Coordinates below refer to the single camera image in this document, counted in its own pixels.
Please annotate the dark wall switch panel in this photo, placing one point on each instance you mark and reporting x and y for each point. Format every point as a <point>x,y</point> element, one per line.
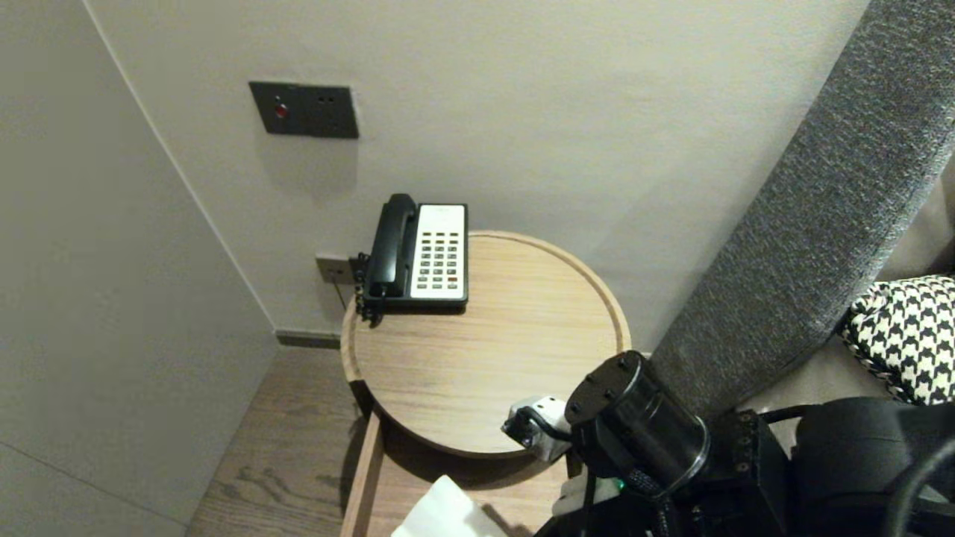
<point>306,110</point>

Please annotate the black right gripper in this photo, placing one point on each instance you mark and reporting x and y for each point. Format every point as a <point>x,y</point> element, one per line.
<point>642,425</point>

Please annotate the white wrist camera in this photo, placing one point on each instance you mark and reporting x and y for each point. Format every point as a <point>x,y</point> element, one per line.
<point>541,414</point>

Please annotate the white black telephone base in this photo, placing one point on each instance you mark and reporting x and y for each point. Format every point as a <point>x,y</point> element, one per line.
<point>440,253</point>

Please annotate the grey wall socket plate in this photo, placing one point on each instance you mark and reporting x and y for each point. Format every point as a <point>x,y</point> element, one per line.
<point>328,270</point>

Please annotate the black telephone handset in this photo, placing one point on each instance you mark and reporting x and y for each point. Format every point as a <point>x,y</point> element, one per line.
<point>392,239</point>

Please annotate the round wooden nightstand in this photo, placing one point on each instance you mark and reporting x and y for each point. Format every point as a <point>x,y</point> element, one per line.
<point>485,335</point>

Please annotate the curved wooden nightstand drawer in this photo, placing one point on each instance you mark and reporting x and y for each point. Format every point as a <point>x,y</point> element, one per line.
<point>418,492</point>

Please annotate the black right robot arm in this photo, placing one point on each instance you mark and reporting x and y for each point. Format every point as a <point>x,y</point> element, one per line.
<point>843,462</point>

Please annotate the white gold tissue pack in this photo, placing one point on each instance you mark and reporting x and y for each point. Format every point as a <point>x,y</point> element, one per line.
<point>448,511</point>

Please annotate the grey fabric headboard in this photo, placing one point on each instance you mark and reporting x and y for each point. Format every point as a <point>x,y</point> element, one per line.
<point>806,224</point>

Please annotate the black white houndstooth pillow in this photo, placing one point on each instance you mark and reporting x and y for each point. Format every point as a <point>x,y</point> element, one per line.
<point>910,335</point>

